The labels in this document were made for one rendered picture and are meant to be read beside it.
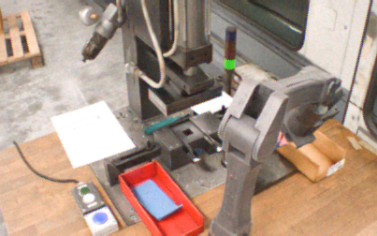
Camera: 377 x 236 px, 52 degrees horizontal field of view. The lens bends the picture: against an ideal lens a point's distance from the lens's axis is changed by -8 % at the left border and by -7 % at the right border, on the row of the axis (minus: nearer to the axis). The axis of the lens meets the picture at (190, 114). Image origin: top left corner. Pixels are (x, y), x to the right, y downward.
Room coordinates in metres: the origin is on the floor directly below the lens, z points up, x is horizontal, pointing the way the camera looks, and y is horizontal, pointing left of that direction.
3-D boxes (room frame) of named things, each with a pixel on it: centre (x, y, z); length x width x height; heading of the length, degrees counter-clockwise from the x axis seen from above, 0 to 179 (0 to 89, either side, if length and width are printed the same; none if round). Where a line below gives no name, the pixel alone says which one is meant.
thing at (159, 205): (0.75, 0.10, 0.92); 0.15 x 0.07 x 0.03; 38
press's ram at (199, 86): (1.02, 0.05, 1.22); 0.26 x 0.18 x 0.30; 31
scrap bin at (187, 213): (0.72, 0.08, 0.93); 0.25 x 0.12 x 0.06; 31
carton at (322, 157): (0.95, -0.35, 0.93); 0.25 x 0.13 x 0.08; 31
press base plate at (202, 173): (1.05, 0.02, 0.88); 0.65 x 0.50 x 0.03; 121
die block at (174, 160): (0.97, 0.00, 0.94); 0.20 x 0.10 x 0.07; 121
